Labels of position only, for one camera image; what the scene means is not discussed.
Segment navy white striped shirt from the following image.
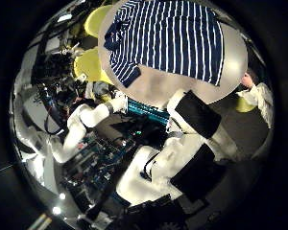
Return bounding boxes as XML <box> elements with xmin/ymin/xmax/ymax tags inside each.
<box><xmin>104</xmin><ymin>0</ymin><xmax>225</xmax><ymax>89</ymax></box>

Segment teal cloth pile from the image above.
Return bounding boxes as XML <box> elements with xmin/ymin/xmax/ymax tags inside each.
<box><xmin>127</xmin><ymin>98</ymin><xmax>171</xmax><ymax>127</ymax></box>

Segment yellow chair with sticker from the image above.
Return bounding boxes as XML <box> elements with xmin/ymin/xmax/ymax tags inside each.
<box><xmin>72</xmin><ymin>47</ymin><xmax>114</xmax><ymax>85</ymax></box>

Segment yellow plastic chair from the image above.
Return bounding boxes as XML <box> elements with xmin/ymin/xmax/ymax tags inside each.
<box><xmin>235</xmin><ymin>95</ymin><xmax>257</xmax><ymax>113</ymax></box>
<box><xmin>84</xmin><ymin>4</ymin><xmax>113</xmax><ymax>39</ymax></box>

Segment person in white jacket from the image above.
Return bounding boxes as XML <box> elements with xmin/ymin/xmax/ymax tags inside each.
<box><xmin>236</xmin><ymin>68</ymin><xmax>276</xmax><ymax>128</ymax></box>

